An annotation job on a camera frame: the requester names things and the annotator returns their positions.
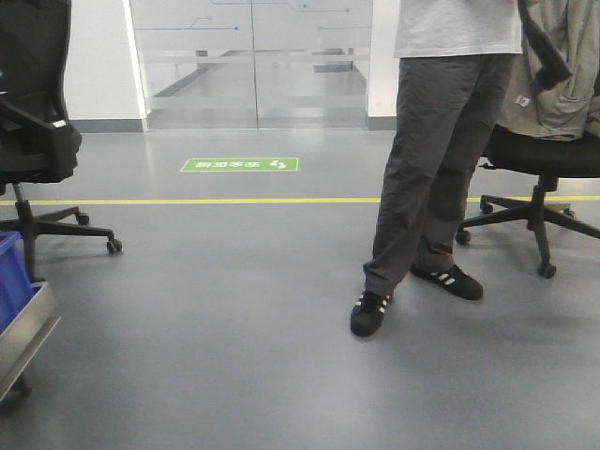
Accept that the standing person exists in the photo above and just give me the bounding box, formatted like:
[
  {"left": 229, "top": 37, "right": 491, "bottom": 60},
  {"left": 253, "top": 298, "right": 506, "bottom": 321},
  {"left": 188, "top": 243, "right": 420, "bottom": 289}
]
[{"left": 350, "top": 0, "right": 522, "bottom": 338}]

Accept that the black office chair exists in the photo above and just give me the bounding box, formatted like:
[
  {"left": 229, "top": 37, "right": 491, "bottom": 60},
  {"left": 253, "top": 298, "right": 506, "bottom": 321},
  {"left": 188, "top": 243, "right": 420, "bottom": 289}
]
[
  {"left": 1, "top": 1, "right": 122, "bottom": 281},
  {"left": 456, "top": 126, "right": 599, "bottom": 278}
]

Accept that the green floor sticker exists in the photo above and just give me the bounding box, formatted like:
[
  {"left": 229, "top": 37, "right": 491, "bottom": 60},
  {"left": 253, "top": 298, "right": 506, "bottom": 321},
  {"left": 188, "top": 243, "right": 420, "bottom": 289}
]
[{"left": 181, "top": 157, "right": 300, "bottom": 173}]

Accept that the glass door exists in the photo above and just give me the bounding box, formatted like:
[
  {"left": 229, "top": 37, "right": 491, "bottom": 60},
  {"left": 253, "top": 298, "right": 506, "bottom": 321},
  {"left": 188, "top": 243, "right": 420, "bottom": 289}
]
[{"left": 130, "top": 0, "right": 372, "bottom": 129}]

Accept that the stainless steel shelf rail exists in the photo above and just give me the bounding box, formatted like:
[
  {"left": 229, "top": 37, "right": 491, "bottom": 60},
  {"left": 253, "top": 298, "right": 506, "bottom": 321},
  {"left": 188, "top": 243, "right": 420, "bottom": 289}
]
[{"left": 1, "top": 281, "right": 61, "bottom": 400}]

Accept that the beige jacket on chair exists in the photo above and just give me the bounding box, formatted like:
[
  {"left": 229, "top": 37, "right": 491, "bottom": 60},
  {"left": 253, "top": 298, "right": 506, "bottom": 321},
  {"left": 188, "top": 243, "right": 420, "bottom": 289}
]
[{"left": 498, "top": 1, "right": 599, "bottom": 142}]

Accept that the black office chair right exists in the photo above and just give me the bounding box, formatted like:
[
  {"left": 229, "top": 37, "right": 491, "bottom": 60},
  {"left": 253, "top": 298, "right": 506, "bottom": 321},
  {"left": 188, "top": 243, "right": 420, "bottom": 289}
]
[{"left": 456, "top": 126, "right": 599, "bottom": 278}]

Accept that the dark blue storage bin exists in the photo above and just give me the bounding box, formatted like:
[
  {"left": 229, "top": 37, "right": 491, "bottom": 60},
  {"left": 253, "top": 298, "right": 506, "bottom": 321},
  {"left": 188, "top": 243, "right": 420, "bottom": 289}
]
[{"left": 1, "top": 232, "right": 34, "bottom": 332}]

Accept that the black office chair left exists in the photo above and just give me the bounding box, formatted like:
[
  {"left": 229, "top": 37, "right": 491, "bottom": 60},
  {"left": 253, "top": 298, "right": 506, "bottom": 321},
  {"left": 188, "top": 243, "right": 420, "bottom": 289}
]
[{"left": 1, "top": 1, "right": 122, "bottom": 281}]

